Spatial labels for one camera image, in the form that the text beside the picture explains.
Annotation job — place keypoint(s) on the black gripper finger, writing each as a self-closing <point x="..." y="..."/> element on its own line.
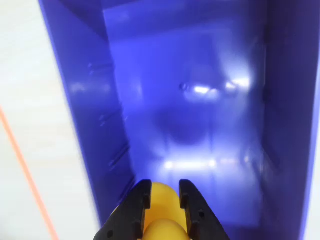
<point x="200" y="215"/>
<point x="125" y="212"/>

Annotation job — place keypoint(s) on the yellow rubber duck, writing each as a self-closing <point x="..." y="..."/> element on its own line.
<point x="162" y="200"/>

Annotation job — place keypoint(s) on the blue plastic box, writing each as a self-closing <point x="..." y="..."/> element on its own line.
<point x="200" y="75"/>

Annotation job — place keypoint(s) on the orange tape strip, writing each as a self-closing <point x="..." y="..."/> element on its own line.
<point x="22" y="165"/>

